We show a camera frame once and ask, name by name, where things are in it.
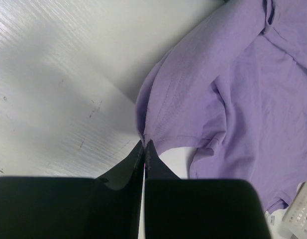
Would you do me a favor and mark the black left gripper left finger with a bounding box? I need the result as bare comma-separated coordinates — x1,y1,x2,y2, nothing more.
0,143,144,239

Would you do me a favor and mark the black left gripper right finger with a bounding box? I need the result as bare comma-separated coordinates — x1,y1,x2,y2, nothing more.
144,141,271,239

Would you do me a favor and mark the purple t-shirt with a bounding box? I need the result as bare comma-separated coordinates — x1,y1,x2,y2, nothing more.
136,0,307,213

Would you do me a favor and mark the white plastic basket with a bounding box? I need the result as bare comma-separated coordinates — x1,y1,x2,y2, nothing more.
283,181,307,239

